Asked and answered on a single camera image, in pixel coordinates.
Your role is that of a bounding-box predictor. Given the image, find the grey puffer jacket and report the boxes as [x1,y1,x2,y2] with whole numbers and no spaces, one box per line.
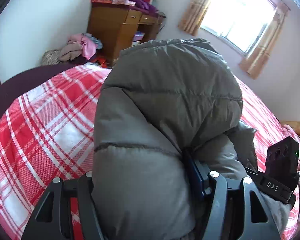
[91,39,291,239]

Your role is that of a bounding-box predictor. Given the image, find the pink clothes pile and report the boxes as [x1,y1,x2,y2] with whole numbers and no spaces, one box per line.
[58,33,103,62]

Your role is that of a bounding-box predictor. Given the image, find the pink floral pillow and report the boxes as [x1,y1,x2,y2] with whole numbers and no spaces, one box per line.
[282,124,300,171]

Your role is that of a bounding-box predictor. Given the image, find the red white plaid bedsheet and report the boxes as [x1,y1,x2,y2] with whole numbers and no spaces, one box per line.
[0,63,300,239]

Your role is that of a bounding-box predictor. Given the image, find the right beige curtain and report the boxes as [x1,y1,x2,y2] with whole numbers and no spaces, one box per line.
[239,2,289,80]

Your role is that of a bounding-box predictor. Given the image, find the beige curtain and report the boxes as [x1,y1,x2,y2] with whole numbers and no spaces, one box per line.
[178,0,210,36]
[239,2,289,80]

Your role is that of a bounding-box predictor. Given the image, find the patterned bag on floor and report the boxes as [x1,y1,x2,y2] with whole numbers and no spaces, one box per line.
[41,49,62,66]

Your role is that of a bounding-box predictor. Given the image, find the left beige curtain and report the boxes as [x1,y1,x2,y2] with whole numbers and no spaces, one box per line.
[178,0,210,36]

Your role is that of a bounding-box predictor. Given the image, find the stacked books in desk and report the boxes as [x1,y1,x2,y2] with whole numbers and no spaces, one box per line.
[132,31,145,46]

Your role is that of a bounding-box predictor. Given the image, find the wooden desk cabinet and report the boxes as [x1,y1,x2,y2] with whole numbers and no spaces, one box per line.
[87,0,166,66]

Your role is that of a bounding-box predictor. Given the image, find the flat red box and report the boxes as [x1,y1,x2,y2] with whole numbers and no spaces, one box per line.
[90,0,136,7]

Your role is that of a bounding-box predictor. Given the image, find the window with white frame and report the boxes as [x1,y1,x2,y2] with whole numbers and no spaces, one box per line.
[200,0,276,54]

